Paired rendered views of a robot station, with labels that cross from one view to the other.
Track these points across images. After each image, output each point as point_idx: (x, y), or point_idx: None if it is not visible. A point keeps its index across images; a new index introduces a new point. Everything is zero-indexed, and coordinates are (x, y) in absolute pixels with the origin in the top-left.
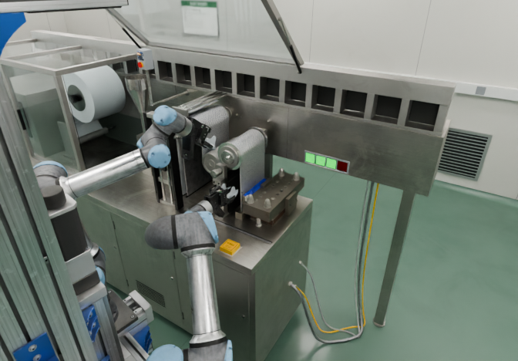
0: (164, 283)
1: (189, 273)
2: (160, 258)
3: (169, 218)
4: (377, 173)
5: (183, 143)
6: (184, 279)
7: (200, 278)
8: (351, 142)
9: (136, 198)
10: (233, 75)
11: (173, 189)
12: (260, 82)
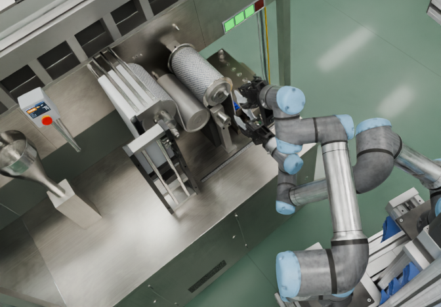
0: (225, 250)
1: (406, 162)
2: (220, 238)
3: (378, 153)
4: None
5: (266, 111)
6: (249, 221)
7: (414, 153)
8: None
9: (151, 241)
10: (107, 18)
11: (191, 182)
12: None
